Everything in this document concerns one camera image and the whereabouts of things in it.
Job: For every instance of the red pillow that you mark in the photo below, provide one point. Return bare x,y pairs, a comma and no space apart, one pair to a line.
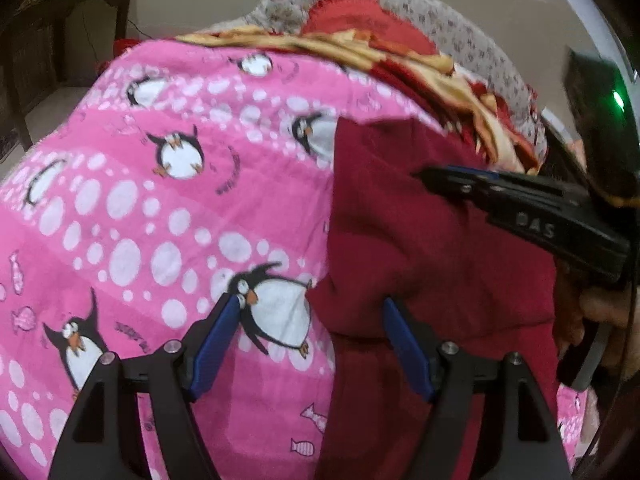
365,17

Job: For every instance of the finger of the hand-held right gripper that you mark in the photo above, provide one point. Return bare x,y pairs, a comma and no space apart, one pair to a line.
530,185
445,182

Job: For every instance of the dark red garment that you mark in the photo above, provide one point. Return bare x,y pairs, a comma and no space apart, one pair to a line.
425,255

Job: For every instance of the floral print pillow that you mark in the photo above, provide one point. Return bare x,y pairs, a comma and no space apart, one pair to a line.
287,2
465,35

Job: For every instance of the dark wooden table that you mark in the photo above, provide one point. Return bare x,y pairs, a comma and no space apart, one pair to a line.
35,60

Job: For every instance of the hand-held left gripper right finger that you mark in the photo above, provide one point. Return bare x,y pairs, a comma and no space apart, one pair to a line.
406,347

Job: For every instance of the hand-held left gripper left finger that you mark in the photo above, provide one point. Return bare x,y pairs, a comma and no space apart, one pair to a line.
215,345

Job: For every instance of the person's right hand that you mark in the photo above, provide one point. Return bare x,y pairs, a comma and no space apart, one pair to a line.
605,310

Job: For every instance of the yellow and red patterned cloth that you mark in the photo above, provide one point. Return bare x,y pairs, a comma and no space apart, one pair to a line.
380,52

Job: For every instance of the pink penguin print blanket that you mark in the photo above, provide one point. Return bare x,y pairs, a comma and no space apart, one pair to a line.
150,220

